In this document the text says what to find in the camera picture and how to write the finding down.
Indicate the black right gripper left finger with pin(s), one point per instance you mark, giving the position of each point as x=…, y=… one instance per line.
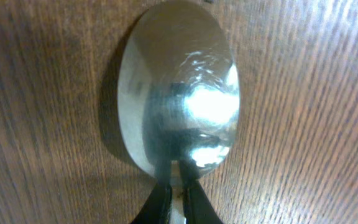
x=156, y=209

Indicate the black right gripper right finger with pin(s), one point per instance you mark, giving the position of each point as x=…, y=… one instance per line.
x=196, y=205

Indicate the metal spoon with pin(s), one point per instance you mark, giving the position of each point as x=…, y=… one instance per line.
x=178, y=96

